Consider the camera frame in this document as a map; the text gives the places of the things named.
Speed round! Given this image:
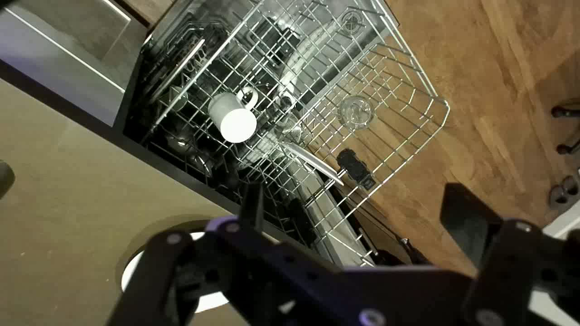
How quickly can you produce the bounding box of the clear drinking glass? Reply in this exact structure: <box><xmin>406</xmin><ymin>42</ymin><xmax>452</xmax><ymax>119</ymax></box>
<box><xmin>337</xmin><ymin>97</ymin><xmax>374</xmax><ymax>129</ymax></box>

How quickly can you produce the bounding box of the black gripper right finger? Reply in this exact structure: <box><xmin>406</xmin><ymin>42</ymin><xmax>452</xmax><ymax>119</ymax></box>
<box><xmin>441</xmin><ymin>184</ymin><xmax>580</xmax><ymax>326</ymax></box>

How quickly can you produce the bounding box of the white mug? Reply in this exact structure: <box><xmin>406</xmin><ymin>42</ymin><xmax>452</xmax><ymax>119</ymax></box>
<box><xmin>209</xmin><ymin>88</ymin><xmax>259</xmax><ymax>144</ymax></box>

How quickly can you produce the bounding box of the open dishwasher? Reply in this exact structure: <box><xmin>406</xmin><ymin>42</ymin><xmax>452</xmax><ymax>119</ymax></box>
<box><xmin>118</xmin><ymin>0</ymin><xmax>383</xmax><ymax>267</ymax></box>

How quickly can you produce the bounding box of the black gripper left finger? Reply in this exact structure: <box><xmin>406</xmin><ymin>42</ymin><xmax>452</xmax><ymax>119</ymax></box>
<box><xmin>107</xmin><ymin>180</ymin><xmax>287</xmax><ymax>326</ymax></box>

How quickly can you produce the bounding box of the wire dishwasher rack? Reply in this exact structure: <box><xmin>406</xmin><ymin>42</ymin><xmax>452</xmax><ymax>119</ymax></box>
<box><xmin>127</xmin><ymin>0</ymin><xmax>450</xmax><ymax>267</ymax></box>

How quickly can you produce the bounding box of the white plate stack on counter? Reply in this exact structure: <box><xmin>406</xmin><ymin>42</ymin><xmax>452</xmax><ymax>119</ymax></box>
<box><xmin>118</xmin><ymin>231</ymin><xmax>283</xmax><ymax>316</ymax></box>

